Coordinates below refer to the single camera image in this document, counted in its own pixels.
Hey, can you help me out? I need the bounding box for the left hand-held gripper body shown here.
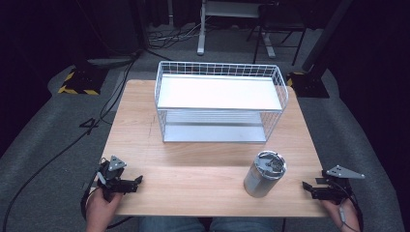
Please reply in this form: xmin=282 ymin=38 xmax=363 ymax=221
xmin=96 ymin=155 xmax=132 ymax=203

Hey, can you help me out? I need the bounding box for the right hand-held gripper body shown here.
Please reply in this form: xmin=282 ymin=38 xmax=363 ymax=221
xmin=314 ymin=164 xmax=366 ymax=206

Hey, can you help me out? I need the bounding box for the stainless steel tumbler cup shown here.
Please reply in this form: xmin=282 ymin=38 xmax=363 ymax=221
xmin=243 ymin=150 xmax=287 ymax=198

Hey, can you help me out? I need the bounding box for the white wire shelf rack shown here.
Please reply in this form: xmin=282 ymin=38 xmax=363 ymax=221
xmin=154 ymin=61 xmax=289 ymax=143

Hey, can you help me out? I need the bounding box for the person's right hand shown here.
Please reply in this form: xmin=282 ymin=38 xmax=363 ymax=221
xmin=322 ymin=196 xmax=362 ymax=232

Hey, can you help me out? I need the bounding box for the person's left hand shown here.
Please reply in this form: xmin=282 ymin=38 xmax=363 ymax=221
xmin=85 ymin=188 xmax=124 ymax=226

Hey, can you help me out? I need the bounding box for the person's left leg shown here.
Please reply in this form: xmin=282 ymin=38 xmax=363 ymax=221
xmin=138 ymin=216 xmax=206 ymax=232

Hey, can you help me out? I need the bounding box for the person's leg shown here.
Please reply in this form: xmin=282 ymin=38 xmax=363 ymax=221
xmin=209 ymin=217 xmax=285 ymax=232
xmin=138 ymin=216 xmax=206 ymax=232

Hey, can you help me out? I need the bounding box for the person's right leg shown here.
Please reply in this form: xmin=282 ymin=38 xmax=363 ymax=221
xmin=209 ymin=217 xmax=285 ymax=232

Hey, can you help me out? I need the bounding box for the black yellow striped stand base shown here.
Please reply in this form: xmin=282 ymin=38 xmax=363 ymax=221
xmin=285 ymin=71 xmax=331 ymax=99
xmin=57 ymin=66 xmax=109 ymax=97

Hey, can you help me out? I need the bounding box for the black chair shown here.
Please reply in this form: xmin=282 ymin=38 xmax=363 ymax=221
xmin=246 ymin=2 xmax=308 ymax=67

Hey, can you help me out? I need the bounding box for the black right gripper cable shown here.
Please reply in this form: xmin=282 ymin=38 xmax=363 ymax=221
xmin=333 ymin=180 xmax=366 ymax=232

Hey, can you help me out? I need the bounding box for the long black floor cable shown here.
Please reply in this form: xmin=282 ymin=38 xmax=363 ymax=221
xmin=0 ymin=52 xmax=139 ymax=232

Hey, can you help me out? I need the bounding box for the bundle of floor cables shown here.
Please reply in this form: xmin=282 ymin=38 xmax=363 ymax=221
xmin=147 ymin=22 xmax=202 ymax=44

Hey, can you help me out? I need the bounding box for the black slanted stand post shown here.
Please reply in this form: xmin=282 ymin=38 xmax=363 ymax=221
xmin=301 ymin=0 xmax=355 ymax=73

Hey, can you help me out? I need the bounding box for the white desk frame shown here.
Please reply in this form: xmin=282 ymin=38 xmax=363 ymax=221
xmin=196 ymin=0 xmax=278 ymax=59

